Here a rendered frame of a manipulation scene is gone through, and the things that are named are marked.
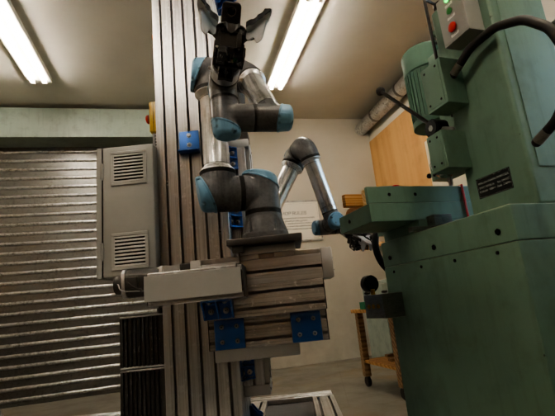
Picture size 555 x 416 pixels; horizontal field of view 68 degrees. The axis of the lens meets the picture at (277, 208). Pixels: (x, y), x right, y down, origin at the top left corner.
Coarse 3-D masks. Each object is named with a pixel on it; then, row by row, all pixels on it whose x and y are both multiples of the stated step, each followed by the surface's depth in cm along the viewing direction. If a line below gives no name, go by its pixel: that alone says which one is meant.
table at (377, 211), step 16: (368, 208) 130; (384, 208) 131; (400, 208) 133; (416, 208) 135; (432, 208) 137; (448, 208) 139; (464, 208) 141; (352, 224) 140; (368, 224) 132; (384, 224) 135; (400, 224) 138
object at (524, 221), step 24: (480, 216) 107; (504, 216) 100; (528, 216) 100; (552, 216) 102; (408, 240) 136; (432, 240) 125; (456, 240) 116; (480, 240) 108; (504, 240) 101; (384, 264) 149
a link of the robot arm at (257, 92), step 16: (240, 64) 138; (240, 80) 136; (256, 80) 128; (256, 96) 119; (272, 96) 118; (256, 112) 108; (272, 112) 109; (288, 112) 110; (256, 128) 110; (272, 128) 111; (288, 128) 112
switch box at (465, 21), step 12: (456, 0) 120; (468, 0) 119; (444, 12) 125; (456, 12) 120; (468, 12) 118; (480, 12) 119; (444, 24) 125; (456, 24) 120; (468, 24) 116; (480, 24) 118; (444, 36) 125; (456, 36) 120; (468, 36) 120; (456, 48) 125
